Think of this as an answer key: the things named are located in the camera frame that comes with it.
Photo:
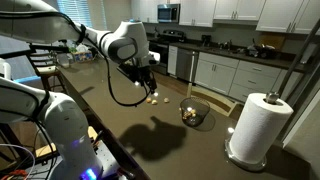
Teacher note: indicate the white upper kitchen cabinets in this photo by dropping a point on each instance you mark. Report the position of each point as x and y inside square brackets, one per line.
[240, 11]

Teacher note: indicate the white paper towel roll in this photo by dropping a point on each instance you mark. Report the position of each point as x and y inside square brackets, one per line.
[258, 128]

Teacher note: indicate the kitchen faucet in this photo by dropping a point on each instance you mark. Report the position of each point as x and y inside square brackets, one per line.
[226, 45]

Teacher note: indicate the clear plastic jar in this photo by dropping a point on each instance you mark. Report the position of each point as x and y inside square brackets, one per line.
[63, 60]

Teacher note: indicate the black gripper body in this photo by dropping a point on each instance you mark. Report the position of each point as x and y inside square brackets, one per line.
[136, 74]

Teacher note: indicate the grey metal tripod pole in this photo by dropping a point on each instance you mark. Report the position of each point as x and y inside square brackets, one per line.
[296, 56]

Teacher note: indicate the wooden bar stool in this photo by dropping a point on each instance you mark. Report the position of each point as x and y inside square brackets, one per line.
[45, 68]

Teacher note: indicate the white kitchen cabinets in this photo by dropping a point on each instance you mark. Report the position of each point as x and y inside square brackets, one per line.
[240, 11]
[233, 75]

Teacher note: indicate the white lower kitchen cabinets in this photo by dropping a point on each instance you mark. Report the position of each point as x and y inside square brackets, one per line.
[233, 75]

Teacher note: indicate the tissue box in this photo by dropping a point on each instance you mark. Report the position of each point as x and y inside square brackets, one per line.
[81, 53]

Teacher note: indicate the dark cooking pot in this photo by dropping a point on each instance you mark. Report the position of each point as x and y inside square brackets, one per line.
[261, 50]

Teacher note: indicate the black coffee maker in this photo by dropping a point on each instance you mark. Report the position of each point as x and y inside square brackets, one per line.
[206, 40]

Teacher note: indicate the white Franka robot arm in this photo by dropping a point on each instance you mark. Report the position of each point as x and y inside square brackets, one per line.
[66, 123]

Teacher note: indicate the wooden cutting board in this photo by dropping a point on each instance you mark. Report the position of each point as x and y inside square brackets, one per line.
[272, 40]

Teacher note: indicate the metal paper towel holder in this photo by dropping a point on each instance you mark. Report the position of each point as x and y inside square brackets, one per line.
[272, 97]

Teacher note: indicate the wrapped candies pile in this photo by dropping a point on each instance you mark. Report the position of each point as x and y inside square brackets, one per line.
[188, 114]

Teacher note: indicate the clear wrapped burger candy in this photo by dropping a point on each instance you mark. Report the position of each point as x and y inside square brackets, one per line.
[148, 99]
[154, 102]
[166, 100]

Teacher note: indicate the stainless steel microwave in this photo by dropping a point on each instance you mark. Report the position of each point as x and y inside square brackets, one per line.
[168, 13]

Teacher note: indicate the stainless steel dishwasher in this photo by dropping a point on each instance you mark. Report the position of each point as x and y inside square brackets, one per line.
[185, 65]

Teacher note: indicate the black kitchen stove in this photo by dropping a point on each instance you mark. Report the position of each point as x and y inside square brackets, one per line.
[166, 43]

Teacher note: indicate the window blinds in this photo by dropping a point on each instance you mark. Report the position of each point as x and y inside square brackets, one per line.
[75, 11]

